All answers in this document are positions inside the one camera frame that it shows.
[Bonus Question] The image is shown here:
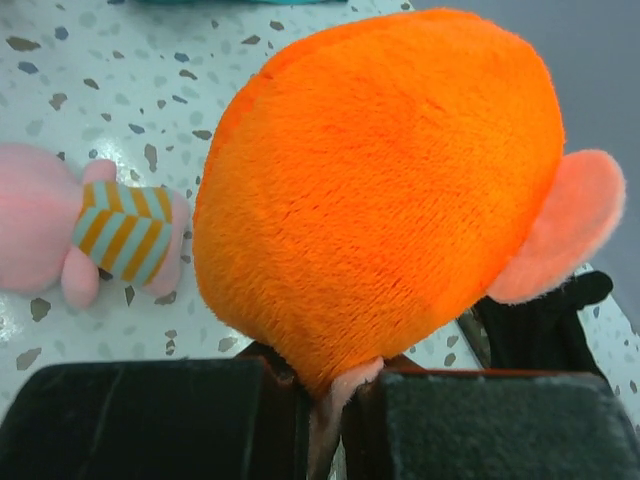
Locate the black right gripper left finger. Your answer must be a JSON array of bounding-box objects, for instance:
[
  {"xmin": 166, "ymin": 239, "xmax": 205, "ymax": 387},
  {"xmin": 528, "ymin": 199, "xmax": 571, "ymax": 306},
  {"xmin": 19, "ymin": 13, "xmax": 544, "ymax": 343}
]
[{"xmin": 1, "ymin": 344, "xmax": 309, "ymax": 479}]

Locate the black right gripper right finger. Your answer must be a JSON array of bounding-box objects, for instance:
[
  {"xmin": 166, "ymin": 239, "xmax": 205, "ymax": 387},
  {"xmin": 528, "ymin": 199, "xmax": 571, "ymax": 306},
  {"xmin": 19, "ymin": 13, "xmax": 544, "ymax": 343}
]
[{"xmin": 343, "ymin": 359, "xmax": 639, "ymax": 479}]

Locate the black-haired doll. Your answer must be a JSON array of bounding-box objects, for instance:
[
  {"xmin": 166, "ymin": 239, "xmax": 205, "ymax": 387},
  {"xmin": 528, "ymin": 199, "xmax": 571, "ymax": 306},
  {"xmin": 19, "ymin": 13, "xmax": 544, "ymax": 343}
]
[{"xmin": 192, "ymin": 8, "xmax": 626, "ymax": 479}]

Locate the black printed shirt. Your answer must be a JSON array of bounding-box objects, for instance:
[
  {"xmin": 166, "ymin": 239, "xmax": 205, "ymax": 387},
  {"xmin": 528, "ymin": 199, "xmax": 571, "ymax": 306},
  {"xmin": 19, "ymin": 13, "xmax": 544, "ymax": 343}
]
[{"xmin": 473, "ymin": 271, "xmax": 613, "ymax": 376}]

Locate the pink pig plush, centre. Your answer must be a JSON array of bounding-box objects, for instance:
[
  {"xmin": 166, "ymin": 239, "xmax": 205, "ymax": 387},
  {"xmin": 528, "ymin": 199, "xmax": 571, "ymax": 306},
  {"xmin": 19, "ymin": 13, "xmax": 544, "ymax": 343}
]
[{"xmin": 1, "ymin": 144, "xmax": 190, "ymax": 309}]

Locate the teal striped-trim shirt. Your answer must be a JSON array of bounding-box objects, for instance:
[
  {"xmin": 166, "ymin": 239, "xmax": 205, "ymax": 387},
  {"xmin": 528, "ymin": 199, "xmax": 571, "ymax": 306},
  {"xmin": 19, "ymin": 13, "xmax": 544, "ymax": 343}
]
[{"xmin": 137, "ymin": 0, "xmax": 348, "ymax": 6}]

